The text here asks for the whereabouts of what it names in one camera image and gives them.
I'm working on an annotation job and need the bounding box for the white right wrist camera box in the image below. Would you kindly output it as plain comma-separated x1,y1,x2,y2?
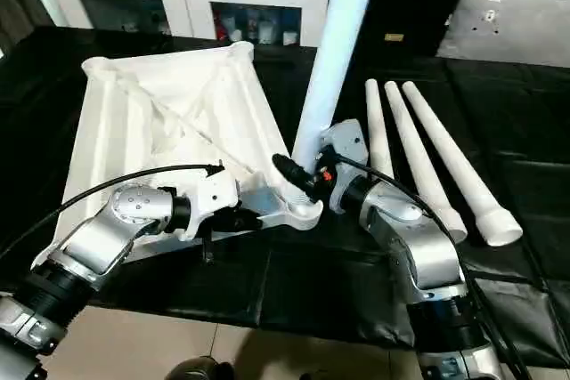
318,118,369,214

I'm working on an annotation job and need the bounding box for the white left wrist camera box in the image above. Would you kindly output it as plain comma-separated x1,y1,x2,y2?
182,170,242,241

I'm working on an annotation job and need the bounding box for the grey white pillow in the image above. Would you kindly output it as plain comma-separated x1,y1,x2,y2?
436,0,570,69

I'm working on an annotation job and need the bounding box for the black work mat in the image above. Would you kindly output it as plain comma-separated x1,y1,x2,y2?
0,25,570,351

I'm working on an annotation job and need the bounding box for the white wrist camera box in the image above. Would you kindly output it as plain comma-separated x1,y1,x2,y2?
182,170,242,241
318,118,369,214

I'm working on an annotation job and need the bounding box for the white plastic table leg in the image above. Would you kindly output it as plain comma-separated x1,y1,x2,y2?
382,79,468,246
364,78,398,183
289,0,385,205
400,79,525,248

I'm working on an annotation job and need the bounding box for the white plastic table top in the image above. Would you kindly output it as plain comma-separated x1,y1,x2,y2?
53,39,324,262

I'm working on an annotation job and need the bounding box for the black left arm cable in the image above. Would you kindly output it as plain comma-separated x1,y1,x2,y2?
0,163,225,262

